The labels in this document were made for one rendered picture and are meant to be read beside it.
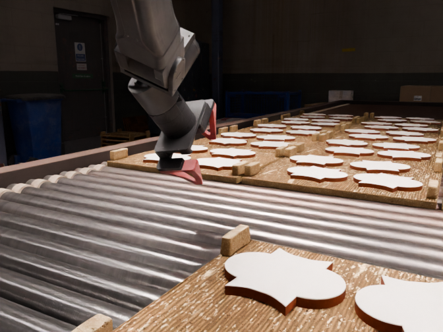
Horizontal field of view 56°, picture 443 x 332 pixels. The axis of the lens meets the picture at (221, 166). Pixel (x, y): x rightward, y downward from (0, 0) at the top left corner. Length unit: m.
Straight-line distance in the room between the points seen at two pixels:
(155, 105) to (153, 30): 0.17
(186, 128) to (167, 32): 0.20
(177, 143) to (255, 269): 0.25
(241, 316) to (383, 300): 0.14
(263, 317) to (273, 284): 0.05
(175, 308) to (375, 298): 0.20
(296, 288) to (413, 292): 0.12
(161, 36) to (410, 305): 0.38
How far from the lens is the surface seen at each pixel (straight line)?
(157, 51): 0.49
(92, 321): 0.39
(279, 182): 0.95
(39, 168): 1.15
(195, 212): 0.80
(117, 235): 0.71
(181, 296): 0.47
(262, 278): 0.48
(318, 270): 0.51
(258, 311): 0.44
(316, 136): 1.57
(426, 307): 0.47
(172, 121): 0.63
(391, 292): 0.48
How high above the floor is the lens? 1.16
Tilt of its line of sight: 12 degrees down
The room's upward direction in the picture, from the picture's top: straight up
